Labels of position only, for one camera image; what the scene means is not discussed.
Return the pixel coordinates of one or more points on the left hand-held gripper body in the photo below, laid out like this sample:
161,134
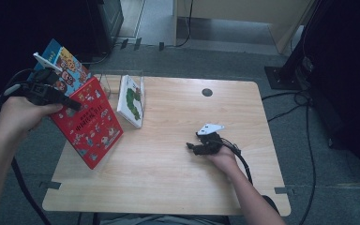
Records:
42,90

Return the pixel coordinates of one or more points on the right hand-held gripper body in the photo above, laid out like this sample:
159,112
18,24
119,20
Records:
211,145

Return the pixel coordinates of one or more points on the light blue monsters picture book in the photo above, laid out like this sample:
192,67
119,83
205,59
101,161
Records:
72,72

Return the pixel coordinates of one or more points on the red picture book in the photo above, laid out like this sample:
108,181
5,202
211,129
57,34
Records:
90,131

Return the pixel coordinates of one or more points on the dark blue picture book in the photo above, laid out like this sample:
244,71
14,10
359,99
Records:
51,50

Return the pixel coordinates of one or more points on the white caterpillar picture book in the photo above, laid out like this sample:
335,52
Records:
132,100

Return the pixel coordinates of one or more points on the clear acrylic book rack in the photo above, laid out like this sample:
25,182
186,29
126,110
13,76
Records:
143,86

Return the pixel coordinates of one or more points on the person's right hand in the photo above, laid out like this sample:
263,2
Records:
226,161

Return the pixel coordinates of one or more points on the person's left hand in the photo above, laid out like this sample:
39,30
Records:
18,117

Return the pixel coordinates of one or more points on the black curtain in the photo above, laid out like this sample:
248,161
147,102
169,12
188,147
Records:
350,78
6,31

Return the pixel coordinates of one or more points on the person's grey clothing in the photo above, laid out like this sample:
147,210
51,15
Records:
168,220

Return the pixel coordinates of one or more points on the grey floor tape piece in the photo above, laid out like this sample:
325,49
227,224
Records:
50,185
282,190

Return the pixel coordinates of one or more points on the black equipment cabinet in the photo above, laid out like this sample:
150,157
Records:
106,25

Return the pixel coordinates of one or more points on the black metal stand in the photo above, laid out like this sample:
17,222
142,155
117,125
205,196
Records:
281,78

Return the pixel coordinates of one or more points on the beige wooden cabinet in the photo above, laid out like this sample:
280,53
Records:
247,12

